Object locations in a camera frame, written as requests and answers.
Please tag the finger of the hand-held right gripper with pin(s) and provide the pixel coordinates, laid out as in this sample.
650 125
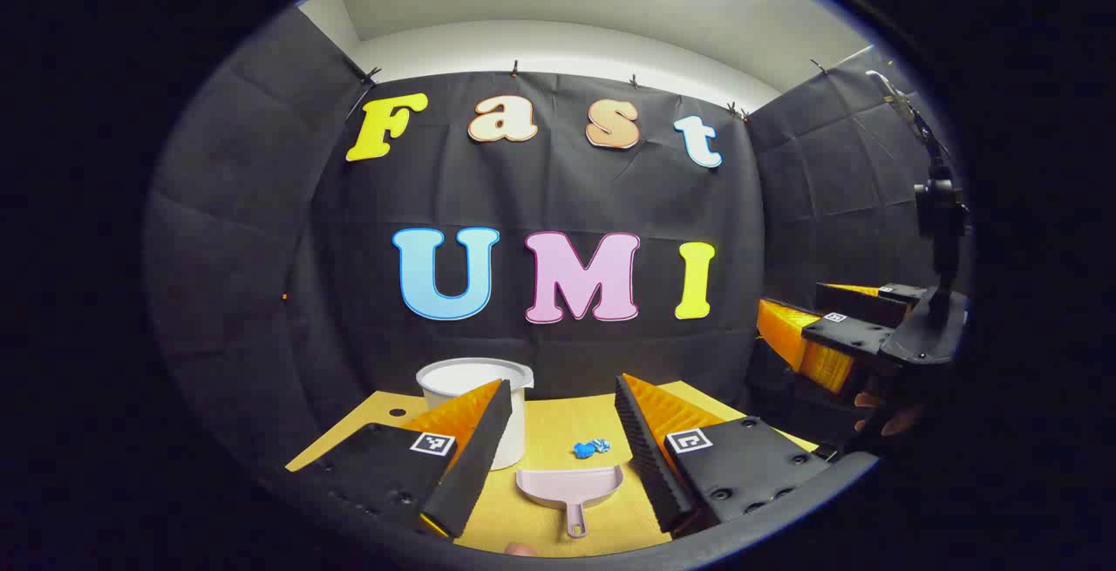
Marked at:
850 337
859 302

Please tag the pink dustpan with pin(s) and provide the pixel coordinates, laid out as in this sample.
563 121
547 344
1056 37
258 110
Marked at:
571 486

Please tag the dark blue paper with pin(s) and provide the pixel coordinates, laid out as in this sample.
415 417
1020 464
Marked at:
581 451

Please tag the white garbage bin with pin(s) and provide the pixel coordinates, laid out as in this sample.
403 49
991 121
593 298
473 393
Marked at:
453 379

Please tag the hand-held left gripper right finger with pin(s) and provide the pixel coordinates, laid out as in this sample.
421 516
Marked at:
649 458

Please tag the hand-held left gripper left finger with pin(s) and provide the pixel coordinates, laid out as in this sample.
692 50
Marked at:
471 466

